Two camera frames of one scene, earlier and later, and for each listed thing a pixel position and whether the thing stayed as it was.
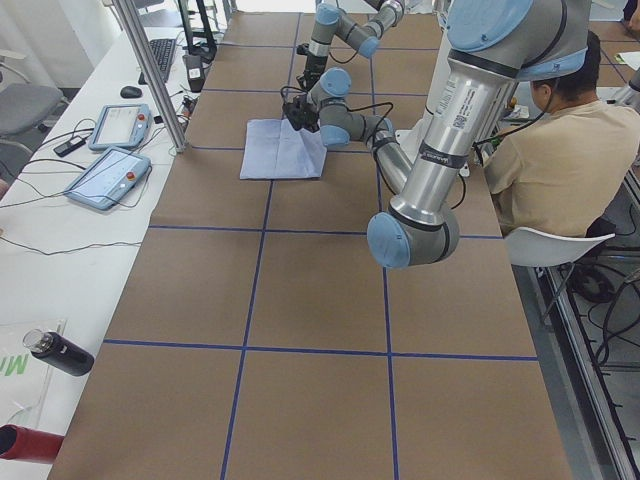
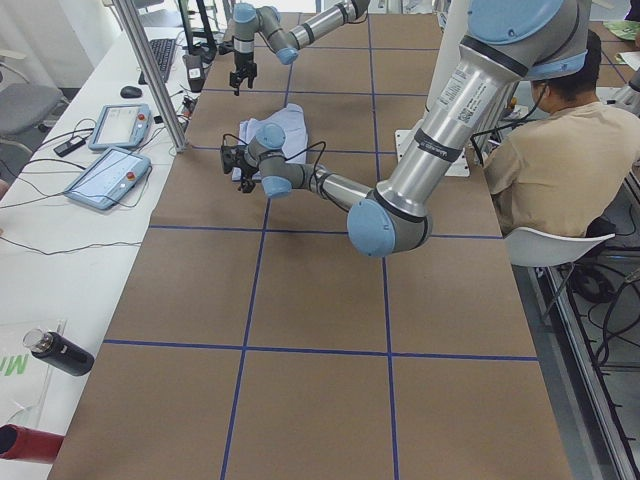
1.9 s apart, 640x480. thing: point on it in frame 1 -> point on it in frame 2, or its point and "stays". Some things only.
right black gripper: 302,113 -> 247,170
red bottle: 22,443 stays
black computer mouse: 130,92 stays
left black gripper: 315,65 -> 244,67
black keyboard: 163,50 stays
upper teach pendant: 121,125 stays
